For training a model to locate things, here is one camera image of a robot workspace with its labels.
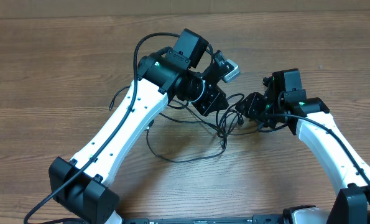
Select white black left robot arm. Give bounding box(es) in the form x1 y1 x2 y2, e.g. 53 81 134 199
49 29 239 223

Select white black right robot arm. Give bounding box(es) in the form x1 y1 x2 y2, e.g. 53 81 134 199
236 68 370 223

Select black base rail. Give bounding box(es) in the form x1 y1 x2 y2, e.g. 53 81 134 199
123 214 285 224

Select brown cardboard wall panel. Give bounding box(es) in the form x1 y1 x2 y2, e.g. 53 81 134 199
0 0 370 19

